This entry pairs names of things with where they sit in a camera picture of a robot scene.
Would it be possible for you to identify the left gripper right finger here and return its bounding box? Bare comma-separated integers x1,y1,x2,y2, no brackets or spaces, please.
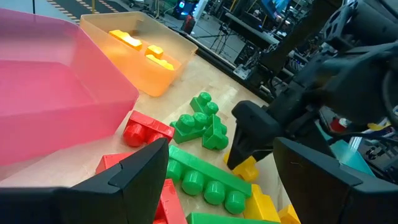
273,137,398,224

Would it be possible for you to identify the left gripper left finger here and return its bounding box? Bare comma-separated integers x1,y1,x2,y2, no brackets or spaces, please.
0,138,170,224

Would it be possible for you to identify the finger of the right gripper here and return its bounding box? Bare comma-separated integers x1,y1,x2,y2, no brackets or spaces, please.
226,100,282,170

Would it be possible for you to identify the green plastic building block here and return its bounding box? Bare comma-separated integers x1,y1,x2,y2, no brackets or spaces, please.
201,114,229,151
170,112,215,145
189,91,220,116

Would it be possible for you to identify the red plastic building block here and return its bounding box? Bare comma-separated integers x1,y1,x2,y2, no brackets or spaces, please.
95,151,135,175
154,179,188,224
123,110,176,148

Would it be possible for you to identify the yellow plastic building block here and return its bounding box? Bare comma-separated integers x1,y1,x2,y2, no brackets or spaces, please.
144,45,165,60
277,204,302,224
243,184,281,223
223,151,260,183
145,54,175,72

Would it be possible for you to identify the long green building block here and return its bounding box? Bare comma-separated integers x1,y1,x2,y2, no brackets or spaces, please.
185,212,280,224
166,145,253,215

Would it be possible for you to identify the long yellow building block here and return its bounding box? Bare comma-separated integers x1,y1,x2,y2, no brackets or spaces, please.
108,29,144,52

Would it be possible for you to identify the green translucent plastic bin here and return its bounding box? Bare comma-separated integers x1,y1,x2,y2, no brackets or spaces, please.
329,139,376,177

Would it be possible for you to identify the black background desk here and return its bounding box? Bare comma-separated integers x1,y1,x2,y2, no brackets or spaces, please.
225,12,280,47

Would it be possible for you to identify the pink translucent plastic bin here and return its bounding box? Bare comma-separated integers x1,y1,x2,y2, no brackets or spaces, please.
0,8,140,167

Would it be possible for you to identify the orange translucent plastic bin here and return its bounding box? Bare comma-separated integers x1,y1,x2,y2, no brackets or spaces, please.
80,11,199,98

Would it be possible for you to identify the black metal table frame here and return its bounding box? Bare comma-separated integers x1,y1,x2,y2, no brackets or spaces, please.
167,24,277,105

